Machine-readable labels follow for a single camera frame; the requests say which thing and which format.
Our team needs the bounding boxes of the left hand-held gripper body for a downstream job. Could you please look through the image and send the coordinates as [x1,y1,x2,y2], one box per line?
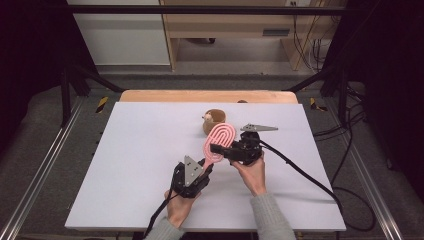
[170,155,213,200]

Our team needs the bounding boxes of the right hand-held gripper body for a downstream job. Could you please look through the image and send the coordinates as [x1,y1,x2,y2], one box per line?
[228,123,280,167]

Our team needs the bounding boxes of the pink hairbrush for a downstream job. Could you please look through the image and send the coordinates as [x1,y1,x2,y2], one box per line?
[201,122,237,173]

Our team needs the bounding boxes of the person's right hand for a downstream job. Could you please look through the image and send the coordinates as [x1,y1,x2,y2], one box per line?
[229,150,268,197]

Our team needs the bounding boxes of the person's left hand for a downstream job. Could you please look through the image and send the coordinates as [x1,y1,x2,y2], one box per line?
[163,189,202,230]

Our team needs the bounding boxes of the light wooden table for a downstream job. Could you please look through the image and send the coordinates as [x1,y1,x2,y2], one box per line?
[118,89,299,105]

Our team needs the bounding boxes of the yellow black striped tape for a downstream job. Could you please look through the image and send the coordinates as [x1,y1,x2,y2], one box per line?
[95,96,110,114]
[309,97,328,113]

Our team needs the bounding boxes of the light wooden desk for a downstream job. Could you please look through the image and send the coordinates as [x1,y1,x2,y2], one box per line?
[159,0,336,72]

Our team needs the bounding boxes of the white cabinet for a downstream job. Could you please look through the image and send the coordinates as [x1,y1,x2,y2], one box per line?
[65,0,172,67]

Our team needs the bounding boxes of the black curtain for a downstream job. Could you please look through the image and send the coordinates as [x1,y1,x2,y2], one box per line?
[0,0,99,154]
[321,0,424,196]

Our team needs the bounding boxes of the left hand-held gripper black cable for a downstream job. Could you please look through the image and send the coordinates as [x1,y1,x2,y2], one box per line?
[142,189,176,240]

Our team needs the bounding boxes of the hand-held gripper black cable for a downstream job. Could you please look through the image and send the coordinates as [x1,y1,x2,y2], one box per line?
[142,189,176,240]
[259,139,377,233]

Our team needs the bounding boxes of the right hand-held gripper black cable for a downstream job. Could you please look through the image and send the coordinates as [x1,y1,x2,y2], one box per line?
[259,139,377,233]

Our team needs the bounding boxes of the black floor cables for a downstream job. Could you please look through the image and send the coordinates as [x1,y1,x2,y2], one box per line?
[312,84,368,183]

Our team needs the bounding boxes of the black frame brace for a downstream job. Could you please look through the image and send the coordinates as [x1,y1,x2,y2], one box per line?
[284,64,352,128]
[59,62,125,128]

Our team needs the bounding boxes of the hanging cable bundle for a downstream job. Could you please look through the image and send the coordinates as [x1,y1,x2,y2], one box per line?
[290,14,333,73]

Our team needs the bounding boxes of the aluminium floor rail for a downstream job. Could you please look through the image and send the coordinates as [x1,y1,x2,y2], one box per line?
[0,95,87,240]
[323,99,405,240]

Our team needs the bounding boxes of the black horizontal frame bar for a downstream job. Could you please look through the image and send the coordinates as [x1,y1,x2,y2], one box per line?
[64,4,349,16]

